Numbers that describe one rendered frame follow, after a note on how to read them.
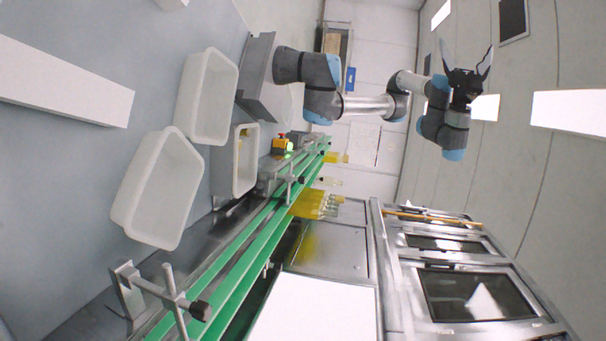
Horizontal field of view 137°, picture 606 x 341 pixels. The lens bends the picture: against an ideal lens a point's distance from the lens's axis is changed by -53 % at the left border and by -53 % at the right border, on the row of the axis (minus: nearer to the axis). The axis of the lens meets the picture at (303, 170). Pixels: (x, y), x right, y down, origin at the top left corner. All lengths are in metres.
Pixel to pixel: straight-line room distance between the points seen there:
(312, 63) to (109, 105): 0.65
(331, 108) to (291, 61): 0.22
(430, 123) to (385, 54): 6.28
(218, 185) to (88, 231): 0.43
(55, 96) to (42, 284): 0.28
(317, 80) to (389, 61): 6.20
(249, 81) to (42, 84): 0.64
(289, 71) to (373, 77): 6.07
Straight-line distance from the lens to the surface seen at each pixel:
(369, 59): 6.98
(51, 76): 0.36
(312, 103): 0.88
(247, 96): 0.81
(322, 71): 0.86
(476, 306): 1.04
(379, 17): 7.36
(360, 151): 6.88
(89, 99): 0.39
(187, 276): 0.54
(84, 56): 0.45
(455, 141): 0.76
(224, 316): 0.58
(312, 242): 1.04
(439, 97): 0.81
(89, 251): 0.51
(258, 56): 0.87
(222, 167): 0.74
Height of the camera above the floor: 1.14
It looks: 10 degrees down
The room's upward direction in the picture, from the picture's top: 99 degrees clockwise
